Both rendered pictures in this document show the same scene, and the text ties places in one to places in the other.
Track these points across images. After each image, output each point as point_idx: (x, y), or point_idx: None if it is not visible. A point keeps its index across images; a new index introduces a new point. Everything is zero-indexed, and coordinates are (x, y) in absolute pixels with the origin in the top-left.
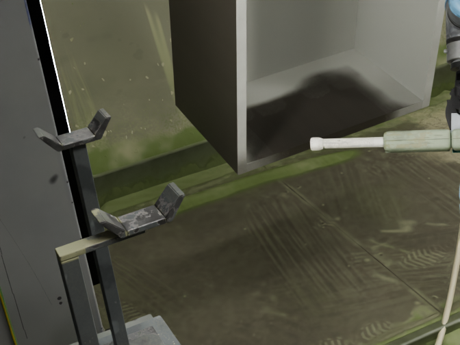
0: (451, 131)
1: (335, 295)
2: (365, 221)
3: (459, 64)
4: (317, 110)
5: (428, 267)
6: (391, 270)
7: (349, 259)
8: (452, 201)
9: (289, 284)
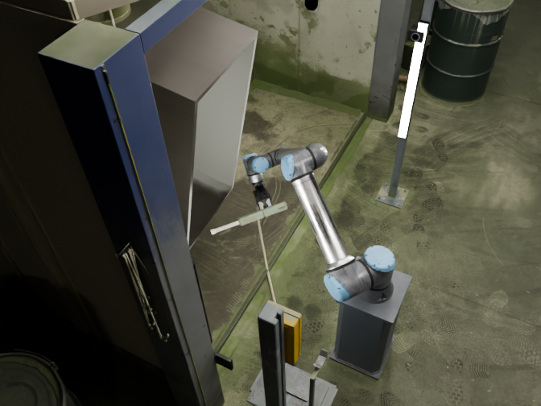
0: (260, 209)
1: (222, 274)
2: (210, 231)
3: (256, 184)
4: (194, 207)
5: (247, 246)
6: (235, 253)
7: (216, 254)
8: (237, 208)
9: (200, 276)
